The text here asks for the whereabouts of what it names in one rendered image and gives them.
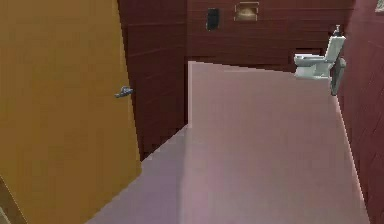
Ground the grey door handle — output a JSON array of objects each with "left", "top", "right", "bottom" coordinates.
[{"left": 114, "top": 86, "right": 134, "bottom": 99}]

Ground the white toilet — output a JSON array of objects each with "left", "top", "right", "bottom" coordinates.
[{"left": 293, "top": 34, "right": 346, "bottom": 80}]

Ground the orange-brown room door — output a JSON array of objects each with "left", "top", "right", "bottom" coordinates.
[{"left": 0, "top": 0, "right": 143, "bottom": 224}]

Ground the grey bin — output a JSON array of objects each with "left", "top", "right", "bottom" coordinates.
[{"left": 329, "top": 57, "right": 347, "bottom": 97}]

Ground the black wall box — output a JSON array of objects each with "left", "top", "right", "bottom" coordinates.
[{"left": 206, "top": 7, "right": 220, "bottom": 32}]

